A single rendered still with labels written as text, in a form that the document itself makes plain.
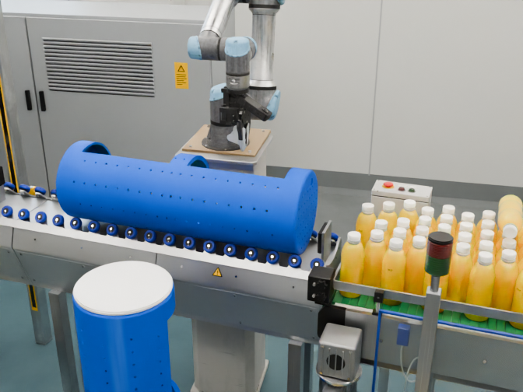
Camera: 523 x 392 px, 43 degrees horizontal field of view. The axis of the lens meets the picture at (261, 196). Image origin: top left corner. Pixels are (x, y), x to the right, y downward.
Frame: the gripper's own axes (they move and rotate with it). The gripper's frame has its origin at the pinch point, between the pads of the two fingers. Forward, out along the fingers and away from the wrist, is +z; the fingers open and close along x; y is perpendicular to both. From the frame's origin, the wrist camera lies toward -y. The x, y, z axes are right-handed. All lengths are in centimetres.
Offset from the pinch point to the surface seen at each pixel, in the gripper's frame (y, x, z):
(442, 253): -68, 39, 6
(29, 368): 115, -12, 129
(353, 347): -46, 35, 43
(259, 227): -10.4, 14.8, 20.5
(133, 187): 34.8, 13.4, 13.6
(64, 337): 74, 10, 86
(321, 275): -33.0, 23.2, 28.9
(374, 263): -47, 13, 27
